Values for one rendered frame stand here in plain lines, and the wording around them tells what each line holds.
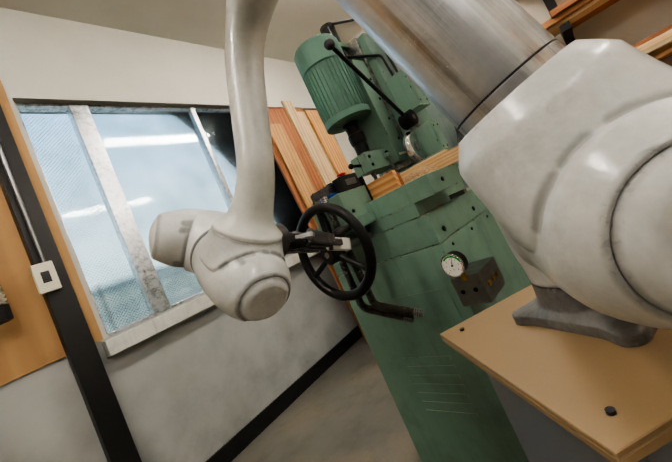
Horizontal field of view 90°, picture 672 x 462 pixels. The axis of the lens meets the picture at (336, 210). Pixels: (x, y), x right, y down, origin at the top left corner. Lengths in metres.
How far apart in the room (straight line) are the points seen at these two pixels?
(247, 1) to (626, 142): 0.52
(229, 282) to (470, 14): 0.38
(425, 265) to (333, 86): 0.66
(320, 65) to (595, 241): 1.11
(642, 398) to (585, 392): 0.04
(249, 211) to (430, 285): 0.68
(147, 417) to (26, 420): 0.45
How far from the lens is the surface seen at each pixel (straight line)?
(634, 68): 0.30
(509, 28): 0.32
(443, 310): 1.05
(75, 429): 2.01
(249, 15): 0.62
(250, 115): 0.52
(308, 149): 3.08
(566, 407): 0.43
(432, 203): 1.05
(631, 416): 0.41
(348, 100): 1.21
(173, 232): 0.60
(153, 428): 2.09
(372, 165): 1.18
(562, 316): 0.54
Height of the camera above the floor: 0.85
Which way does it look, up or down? 4 degrees up
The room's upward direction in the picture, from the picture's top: 25 degrees counter-clockwise
